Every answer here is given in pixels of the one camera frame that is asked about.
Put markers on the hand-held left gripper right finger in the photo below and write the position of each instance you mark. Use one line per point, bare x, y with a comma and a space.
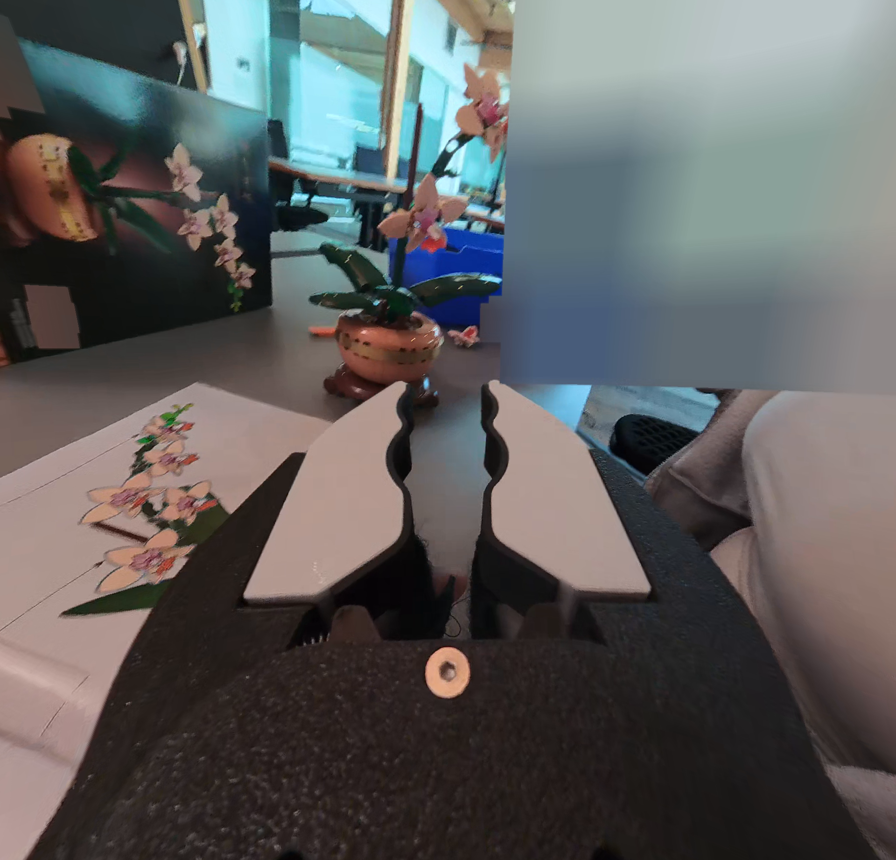
553, 496

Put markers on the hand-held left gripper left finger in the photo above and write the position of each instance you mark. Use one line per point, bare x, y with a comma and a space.
336, 496

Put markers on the grey desk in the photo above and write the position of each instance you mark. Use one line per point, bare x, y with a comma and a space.
280, 356

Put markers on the wooden background desk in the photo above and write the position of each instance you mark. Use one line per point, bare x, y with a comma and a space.
336, 175

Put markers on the orchid instruction booklet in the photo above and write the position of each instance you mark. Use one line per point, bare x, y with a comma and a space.
245, 447

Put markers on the black mesh office chair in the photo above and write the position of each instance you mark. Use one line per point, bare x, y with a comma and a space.
647, 443

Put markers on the beige cloth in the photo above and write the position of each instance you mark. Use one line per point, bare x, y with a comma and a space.
700, 482

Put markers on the toy brick orchid in pot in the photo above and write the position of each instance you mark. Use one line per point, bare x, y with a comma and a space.
385, 349

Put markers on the loose pink brick flower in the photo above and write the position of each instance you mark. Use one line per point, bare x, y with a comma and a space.
463, 336

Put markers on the blue plastic bin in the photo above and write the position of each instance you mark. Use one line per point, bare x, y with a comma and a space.
483, 252

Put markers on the black background office chair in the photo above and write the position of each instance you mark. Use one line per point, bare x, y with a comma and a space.
283, 195

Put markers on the dark orchid picture box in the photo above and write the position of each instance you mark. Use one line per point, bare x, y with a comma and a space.
140, 145

